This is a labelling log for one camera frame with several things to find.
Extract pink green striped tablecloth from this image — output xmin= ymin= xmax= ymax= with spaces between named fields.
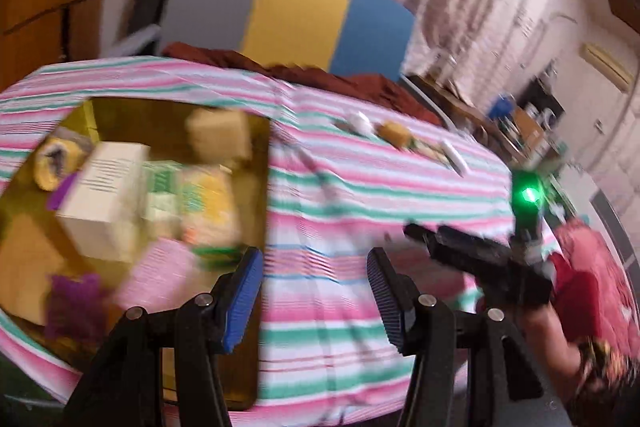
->
xmin=0 ymin=57 xmax=561 ymax=427

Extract gold metal tin box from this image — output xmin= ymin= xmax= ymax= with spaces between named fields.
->
xmin=0 ymin=97 xmax=271 ymax=412

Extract small white stick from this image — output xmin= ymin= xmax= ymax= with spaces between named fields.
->
xmin=440 ymin=139 xmax=468 ymax=175

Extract brown crumpled cloth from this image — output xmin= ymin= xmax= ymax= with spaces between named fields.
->
xmin=162 ymin=42 xmax=446 ymax=128

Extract yellow tape roll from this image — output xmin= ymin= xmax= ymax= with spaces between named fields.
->
xmin=32 ymin=139 xmax=83 ymax=192

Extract grey yellow blue padded board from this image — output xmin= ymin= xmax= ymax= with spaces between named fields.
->
xmin=160 ymin=0 xmax=417 ymax=80

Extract purple fuzzy item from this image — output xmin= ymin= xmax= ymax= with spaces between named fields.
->
xmin=45 ymin=274 xmax=108 ymax=343

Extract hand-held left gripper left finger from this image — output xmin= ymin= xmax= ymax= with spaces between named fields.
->
xmin=65 ymin=247 xmax=264 ymax=427

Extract white cardboard box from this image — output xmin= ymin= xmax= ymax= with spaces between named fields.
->
xmin=56 ymin=142 xmax=152 ymax=263

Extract small tan block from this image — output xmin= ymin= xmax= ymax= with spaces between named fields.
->
xmin=377 ymin=121 xmax=413 ymax=150

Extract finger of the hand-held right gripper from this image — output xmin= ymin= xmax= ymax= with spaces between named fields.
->
xmin=404 ymin=222 xmax=512 ymax=280

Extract yellow packet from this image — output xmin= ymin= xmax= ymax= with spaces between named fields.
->
xmin=177 ymin=167 xmax=243 ymax=253

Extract purple strip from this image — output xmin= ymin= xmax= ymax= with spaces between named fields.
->
xmin=47 ymin=172 xmax=81 ymax=210

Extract person's red shirt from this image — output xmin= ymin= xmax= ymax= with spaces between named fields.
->
xmin=550 ymin=217 xmax=636 ymax=343

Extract pink plastic bottle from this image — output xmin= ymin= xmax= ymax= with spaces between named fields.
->
xmin=112 ymin=239 xmax=201 ymax=313

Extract light grey flat object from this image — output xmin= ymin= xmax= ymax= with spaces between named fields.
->
xmin=111 ymin=26 xmax=162 ymax=55

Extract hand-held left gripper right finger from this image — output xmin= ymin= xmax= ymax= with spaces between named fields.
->
xmin=366 ymin=248 xmax=546 ymax=427

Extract white wall air conditioner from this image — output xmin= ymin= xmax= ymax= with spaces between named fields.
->
xmin=580 ymin=43 xmax=635 ymax=95

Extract green white packet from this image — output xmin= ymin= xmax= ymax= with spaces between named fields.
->
xmin=142 ymin=159 xmax=183 ymax=228

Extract tan sponge block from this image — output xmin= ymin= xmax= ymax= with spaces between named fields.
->
xmin=186 ymin=107 xmax=253 ymax=165

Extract person's right forearm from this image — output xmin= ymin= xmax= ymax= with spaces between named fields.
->
xmin=520 ymin=302 xmax=601 ymax=408

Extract small white figure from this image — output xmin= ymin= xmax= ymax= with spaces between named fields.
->
xmin=345 ymin=112 xmax=375 ymax=135

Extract person's patterned shorts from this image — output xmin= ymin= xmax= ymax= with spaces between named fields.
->
xmin=570 ymin=337 xmax=640 ymax=427

